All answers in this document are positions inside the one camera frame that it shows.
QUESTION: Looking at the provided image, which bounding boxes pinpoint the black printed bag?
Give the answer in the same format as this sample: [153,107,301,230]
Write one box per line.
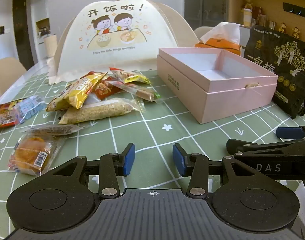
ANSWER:
[243,25,305,120]

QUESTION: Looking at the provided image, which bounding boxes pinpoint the red cartoon snack packet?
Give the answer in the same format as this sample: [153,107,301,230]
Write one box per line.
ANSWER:
[0,100,24,130]

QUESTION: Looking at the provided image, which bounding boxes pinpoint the yellow cup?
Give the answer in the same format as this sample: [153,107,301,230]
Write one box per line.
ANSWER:
[241,9,253,27]

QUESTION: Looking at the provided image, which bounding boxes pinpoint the orange tissue box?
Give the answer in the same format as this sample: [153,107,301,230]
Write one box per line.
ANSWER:
[194,37,242,57]

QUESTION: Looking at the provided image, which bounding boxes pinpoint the long clear brown snack packet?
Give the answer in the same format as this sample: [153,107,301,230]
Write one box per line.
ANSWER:
[20,124,89,137]

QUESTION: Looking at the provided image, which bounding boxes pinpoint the black speaker bar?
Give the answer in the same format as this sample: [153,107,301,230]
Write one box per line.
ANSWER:
[283,2,305,18]

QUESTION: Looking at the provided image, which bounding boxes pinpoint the blue white snack packet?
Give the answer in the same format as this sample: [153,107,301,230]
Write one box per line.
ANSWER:
[13,95,47,125]

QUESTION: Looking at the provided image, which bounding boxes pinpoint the pink cardboard box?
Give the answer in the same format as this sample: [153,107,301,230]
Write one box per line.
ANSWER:
[157,47,279,125]

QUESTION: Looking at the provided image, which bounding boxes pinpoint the yellow green snack packet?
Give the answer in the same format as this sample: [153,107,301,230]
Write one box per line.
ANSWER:
[109,67,153,85]

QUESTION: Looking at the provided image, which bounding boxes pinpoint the green checked tablecloth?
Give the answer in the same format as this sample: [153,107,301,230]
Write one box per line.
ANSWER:
[0,69,305,233]

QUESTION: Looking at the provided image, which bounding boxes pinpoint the clear grain bar packet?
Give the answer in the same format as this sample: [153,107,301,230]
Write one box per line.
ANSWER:
[59,98,146,125]

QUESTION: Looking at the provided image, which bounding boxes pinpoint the clear bread packet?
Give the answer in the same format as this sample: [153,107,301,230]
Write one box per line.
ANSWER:
[8,134,65,176]

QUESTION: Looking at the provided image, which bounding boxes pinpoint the dark door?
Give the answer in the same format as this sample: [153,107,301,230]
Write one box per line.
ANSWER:
[12,0,35,71]

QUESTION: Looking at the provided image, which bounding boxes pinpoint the clear packet of brown sticks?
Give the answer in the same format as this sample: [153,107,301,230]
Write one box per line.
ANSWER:
[118,81,161,102]

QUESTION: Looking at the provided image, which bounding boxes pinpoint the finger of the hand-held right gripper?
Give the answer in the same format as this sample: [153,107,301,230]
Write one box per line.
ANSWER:
[226,135,305,155]
[277,126,305,139]

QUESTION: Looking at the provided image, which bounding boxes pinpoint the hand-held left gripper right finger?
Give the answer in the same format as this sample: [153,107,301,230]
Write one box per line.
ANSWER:
[172,144,258,198]

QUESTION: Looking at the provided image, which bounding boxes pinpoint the framed picture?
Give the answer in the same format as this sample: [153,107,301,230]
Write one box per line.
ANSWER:
[36,18,51,39]

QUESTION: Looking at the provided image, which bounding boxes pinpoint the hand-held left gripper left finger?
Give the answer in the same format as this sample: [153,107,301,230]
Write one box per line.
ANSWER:
[46,143,136,198]

